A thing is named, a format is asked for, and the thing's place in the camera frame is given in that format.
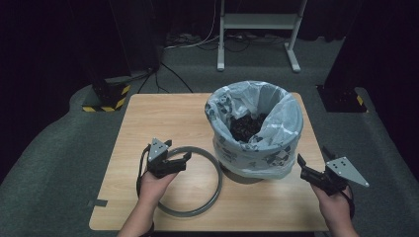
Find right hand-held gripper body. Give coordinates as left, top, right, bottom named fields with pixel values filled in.
left=308, top=156, right=371, bottom=197

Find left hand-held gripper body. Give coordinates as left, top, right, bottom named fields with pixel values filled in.
left=143, top=137, right=188, bottom=180

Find white printed trash bag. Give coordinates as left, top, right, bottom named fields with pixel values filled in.
left=204, top=80, right=304, bottom=181

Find grey plastic ring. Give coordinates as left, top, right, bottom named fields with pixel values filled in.
left=153, top=145, right=224, bottom=218

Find black trash can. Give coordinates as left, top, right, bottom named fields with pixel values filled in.
left=218, top=161, right=265, bottom=185

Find person's left hand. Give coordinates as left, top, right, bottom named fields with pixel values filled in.
left=136, top=170, right=180, bottom=212

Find person's right hand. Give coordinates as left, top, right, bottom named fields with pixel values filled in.
left=310, top=183, right=354, bottom=229

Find yellow black striped base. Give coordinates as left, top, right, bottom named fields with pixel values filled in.
left=81, top=83, right=131, bottom=114
left=316, top=84, right=369, bottom=114

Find dark scraps in bag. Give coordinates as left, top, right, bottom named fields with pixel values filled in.
left=228, top=112, right=269, bottom=144

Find white metal stand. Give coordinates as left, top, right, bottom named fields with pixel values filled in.
left=215, top=0, right=309, bottom=74

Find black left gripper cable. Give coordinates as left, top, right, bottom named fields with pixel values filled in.
left=135, top=145, right=152, bottom=199

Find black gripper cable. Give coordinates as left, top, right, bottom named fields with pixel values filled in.
left=135, top=145, right=152, bottom=199
left=341, top=185, right=357, bottom=220

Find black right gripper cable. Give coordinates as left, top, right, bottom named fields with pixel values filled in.
left=341, top=185, right=357, bottom=220

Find black floor cable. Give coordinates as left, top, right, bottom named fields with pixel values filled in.
left=136, top=61, right=195, bottom=95

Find white floor cable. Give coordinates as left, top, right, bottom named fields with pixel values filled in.
left=163, top=0, right=221, bottom=51

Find black cable bundle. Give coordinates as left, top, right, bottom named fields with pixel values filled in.
left=222, top=32, right=289, bottom=53

